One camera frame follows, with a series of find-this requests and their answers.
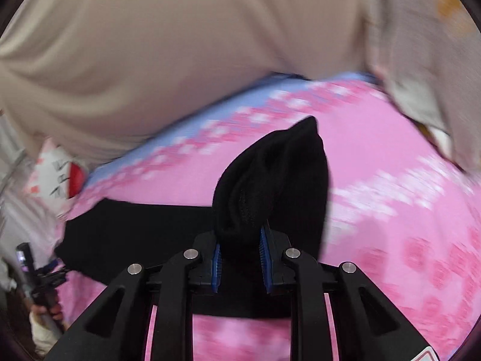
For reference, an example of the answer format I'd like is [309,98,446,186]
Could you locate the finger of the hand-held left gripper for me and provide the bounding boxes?
[35,259,71,283]

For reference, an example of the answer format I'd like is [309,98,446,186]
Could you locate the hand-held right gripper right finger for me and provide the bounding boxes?
[259,224,433,361]

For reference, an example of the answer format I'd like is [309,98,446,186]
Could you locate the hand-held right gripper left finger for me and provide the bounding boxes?
[45,232,226,361]

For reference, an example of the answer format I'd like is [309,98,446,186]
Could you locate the black pants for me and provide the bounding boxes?
[54,116,332,319]

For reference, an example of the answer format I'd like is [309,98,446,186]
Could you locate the person's left forearm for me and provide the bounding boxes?
[29,313,64,357]

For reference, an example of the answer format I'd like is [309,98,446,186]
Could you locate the person's left hand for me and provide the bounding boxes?
[31,299,65,325]

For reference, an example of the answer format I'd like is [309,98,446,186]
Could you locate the white cloth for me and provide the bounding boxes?
[0,113,61,294]

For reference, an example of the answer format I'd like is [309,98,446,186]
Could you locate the white and red plush pillow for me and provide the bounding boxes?
[24,138,89,219]

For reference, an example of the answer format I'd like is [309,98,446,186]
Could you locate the pink patterned blanket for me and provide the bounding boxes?
[56,71,481,361]

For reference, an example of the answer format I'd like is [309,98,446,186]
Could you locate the beige cloth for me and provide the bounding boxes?
[0,0,381,167]

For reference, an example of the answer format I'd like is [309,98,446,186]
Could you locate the light patterned cloth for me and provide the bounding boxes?
[360,0,481,174]

